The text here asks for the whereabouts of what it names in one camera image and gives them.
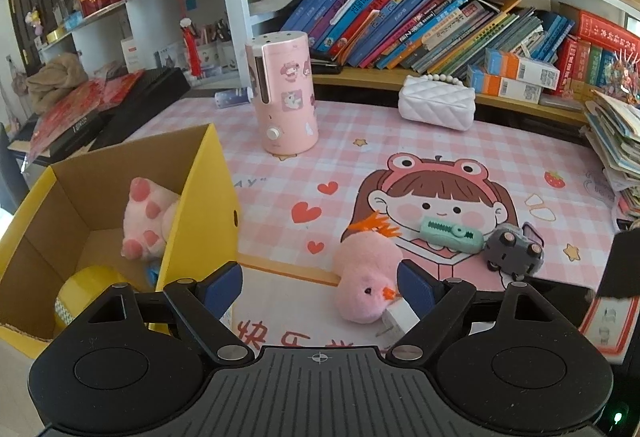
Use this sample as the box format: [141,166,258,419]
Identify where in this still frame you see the pink paw plush toy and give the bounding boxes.
[122,177,180,261]

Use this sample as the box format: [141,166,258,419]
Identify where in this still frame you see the small white red box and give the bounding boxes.
[580,296,639,365]

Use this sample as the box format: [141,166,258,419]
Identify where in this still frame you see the white charger plug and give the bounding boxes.
[375,298,420,344]

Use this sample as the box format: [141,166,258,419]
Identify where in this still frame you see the green toy comb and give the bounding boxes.
[420,218,485,254]

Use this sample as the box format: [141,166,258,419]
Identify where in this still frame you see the pink chick plush toy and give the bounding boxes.
[332,212,404,324]

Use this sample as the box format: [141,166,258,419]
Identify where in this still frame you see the grey toy car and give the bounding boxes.
[482,223,544,281]

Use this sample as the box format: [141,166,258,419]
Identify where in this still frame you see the pink checkered tablecloth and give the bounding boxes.
[138,98,615,349]

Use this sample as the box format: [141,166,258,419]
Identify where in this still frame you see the yellow tape roll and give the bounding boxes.
[53,265,128,331]

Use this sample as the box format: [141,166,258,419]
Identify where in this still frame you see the stack of magazines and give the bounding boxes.
[584,90,639,219]

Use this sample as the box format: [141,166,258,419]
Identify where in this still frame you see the yellow cardboard box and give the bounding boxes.
[1,124,240,359]

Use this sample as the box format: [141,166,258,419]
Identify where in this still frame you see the white quilted handbag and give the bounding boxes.
[398,74,476,132]

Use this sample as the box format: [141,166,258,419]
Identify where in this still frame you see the red boxed book set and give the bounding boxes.
[549,5,639,102]

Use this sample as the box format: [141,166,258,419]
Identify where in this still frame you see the orange blue box lower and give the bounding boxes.
[466,66,542,105]

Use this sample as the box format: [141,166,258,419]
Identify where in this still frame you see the orange blue box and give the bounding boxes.
[466,66,542,105]
[485,48,560,90]

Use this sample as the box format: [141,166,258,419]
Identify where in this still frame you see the black keyboard piano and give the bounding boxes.
[6,69,190,165]

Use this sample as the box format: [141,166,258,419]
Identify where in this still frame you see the red paper sheets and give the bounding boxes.
[25,70,145,164]

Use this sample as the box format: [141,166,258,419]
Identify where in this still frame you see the orange blue box upper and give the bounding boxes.
[485,48,560,90]

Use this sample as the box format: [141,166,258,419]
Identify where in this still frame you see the pink cylindrical humidifier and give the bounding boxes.
[245,31,319,157]

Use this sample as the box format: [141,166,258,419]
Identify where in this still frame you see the brown folded cloth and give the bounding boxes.
[26,53,89,116]

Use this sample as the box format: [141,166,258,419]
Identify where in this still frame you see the red tassel ornament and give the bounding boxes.
[179,17,202,78]

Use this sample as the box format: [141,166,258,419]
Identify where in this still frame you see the white bookshelf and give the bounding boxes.
[224,0,639,96]

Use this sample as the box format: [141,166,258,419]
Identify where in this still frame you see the row of leaning books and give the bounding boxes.
[282,0,564,76]

